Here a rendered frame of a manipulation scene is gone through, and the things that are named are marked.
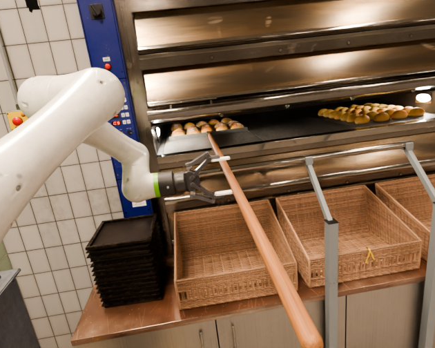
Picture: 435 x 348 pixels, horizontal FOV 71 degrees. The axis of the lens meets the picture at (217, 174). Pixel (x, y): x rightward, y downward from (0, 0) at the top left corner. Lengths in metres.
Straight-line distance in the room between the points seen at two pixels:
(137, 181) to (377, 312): 1.26
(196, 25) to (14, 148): 1.23
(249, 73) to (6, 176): 1.34
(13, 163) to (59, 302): 1.67
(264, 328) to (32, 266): 1.32
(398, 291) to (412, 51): 1.27
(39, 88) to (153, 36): 0.89
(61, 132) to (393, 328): 1.68
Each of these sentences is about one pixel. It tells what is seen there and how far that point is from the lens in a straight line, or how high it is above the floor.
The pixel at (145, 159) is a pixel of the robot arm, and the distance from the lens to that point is 1.18.
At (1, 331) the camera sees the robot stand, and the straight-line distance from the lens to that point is 0.77.
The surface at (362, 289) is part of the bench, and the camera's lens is 1.61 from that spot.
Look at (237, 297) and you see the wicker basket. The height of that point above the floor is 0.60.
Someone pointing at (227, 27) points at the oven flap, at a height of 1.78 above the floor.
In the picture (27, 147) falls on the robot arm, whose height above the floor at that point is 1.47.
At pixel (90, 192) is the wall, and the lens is 1.80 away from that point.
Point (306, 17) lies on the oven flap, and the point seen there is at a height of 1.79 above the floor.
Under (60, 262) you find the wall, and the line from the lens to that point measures 2.03.
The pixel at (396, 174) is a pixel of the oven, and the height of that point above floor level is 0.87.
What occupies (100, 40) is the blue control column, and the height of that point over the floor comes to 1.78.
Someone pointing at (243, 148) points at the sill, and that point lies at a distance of 1.71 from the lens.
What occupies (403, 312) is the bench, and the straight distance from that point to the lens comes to 1.83.
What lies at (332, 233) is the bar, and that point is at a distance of 1.32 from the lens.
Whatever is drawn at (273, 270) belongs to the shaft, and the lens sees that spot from 0.59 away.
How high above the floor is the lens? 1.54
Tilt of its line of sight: 17 degrees down
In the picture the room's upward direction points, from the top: 7 degrees counter-clockwise
